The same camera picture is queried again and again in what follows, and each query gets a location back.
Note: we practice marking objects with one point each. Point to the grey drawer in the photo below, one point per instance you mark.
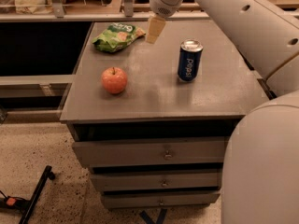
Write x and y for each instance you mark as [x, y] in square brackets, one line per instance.
[160, 199]
[182, 179]
[146, 152]

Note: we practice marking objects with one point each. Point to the top grey drawer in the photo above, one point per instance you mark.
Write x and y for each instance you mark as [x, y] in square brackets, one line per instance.
[146, 152]

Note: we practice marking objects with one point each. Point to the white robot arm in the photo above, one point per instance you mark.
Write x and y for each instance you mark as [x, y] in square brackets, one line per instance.
[260, 177]

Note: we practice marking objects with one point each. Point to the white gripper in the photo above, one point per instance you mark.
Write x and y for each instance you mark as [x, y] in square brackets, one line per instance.
[163, 0]

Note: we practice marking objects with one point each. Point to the black stand leg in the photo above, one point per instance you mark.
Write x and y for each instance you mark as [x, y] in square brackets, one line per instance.
[24, 206]

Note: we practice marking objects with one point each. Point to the red apple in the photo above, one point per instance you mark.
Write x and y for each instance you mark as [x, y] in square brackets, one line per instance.
[114, 80]

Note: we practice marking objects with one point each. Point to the bottom grey drawer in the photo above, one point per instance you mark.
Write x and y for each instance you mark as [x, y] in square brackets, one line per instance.
[160, 199]

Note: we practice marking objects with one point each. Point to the blue pepsi can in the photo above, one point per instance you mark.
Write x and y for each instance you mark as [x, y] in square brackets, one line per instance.
[189, 59]

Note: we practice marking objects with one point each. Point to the middle grey drawer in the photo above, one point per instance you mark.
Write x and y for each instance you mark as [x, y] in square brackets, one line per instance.
[182, 179]

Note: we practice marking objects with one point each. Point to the metal shelf rail frame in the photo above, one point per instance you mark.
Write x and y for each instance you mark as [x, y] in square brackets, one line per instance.
[127, 10]

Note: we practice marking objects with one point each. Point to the green rice chip bag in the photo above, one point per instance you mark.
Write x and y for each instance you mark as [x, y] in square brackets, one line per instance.
[117, 36]

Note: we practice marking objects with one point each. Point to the grey drawer cabinet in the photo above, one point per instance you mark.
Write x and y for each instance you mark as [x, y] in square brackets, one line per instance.
[156, 103]

